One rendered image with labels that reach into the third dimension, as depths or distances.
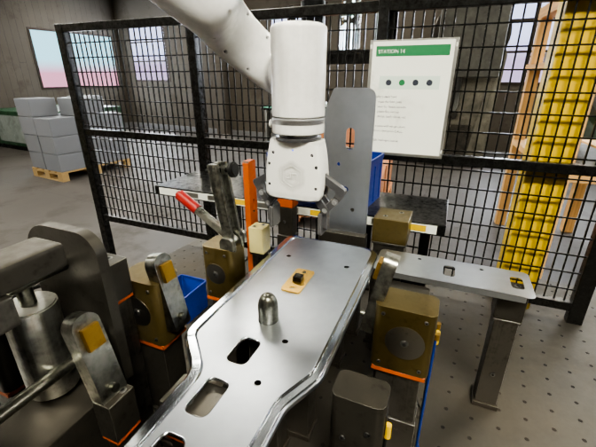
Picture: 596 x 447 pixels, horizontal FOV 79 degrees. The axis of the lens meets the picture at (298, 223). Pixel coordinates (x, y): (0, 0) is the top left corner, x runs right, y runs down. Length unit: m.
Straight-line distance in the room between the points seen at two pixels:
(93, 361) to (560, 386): 0.97
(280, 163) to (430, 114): 0.60
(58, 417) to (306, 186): 0.46
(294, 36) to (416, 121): 0.62
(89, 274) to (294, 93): 0.37
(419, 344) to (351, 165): 0.44
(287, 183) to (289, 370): 0.29
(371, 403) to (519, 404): 0.55
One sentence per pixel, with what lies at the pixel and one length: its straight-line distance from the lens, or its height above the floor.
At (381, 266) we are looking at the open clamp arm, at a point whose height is 1.10.
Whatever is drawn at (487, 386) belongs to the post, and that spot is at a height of 0.76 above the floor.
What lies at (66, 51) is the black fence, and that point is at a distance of 1.82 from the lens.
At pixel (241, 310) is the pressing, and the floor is 1.00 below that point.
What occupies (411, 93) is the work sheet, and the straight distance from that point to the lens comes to 1.10.
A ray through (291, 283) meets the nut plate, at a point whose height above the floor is 1.00.
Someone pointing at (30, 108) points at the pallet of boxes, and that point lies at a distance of 6.19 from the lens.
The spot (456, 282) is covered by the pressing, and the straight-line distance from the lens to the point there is 0.76.
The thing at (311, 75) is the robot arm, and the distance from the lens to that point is 0.56.
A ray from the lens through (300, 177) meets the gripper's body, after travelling 0.58.
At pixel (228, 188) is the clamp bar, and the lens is 0.71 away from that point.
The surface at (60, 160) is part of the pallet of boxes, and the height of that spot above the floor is 0.30.
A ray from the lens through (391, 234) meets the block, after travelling 0.86.
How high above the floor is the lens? 1.36
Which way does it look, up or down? 22 degrees down
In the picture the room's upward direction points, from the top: straight up
